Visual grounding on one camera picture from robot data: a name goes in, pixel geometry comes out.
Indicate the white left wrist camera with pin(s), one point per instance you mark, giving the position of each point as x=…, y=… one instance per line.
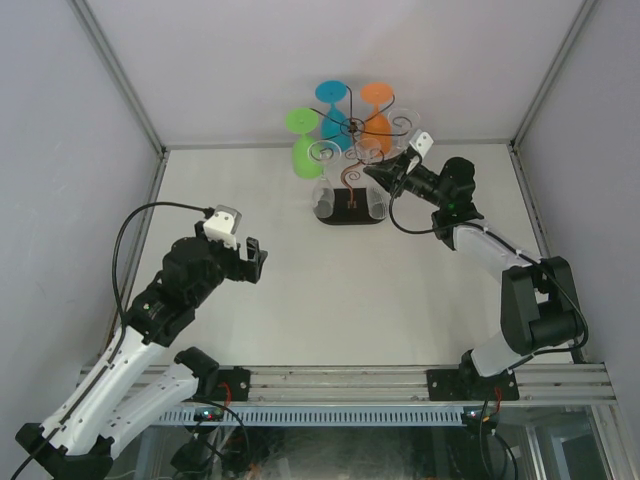
x=222, y=225

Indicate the blue slotted cable duct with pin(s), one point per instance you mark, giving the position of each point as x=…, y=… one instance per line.
x=310, y=416

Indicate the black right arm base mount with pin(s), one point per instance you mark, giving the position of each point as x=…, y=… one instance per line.
x=451, y=385

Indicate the clear champagne flute front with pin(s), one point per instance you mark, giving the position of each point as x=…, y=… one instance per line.
x=324, y=153

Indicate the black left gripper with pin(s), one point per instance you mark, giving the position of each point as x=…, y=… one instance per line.
x=249, y=269

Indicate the clear champagne flute back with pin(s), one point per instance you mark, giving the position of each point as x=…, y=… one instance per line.
x=403, y=123

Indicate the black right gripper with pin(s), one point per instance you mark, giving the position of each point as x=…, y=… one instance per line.
x=387, y=173

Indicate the blue plastic wine glass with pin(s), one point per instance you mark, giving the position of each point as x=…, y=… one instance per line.
x=333, y=125

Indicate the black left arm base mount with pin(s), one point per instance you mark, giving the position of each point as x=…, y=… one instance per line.
x=231, y=385

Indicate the aluminium front frame rail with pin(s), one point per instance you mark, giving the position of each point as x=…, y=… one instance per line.
x=539, y=385

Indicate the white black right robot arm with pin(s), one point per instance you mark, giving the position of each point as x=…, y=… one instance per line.
x=539, y=306

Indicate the orange plastic wine glass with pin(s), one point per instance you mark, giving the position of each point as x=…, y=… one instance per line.
x=379, y=96

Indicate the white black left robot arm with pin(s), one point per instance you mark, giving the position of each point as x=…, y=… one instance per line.
x=84, y=436

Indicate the green plastic wine glass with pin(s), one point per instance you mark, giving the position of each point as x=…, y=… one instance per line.
x=302, y=122

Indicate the clear upside-down glass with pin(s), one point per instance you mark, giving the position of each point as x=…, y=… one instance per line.
x=369, y=152

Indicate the clear champagne flute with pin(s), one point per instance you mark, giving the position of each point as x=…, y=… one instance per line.
x=324, y=153
x=403, y=123

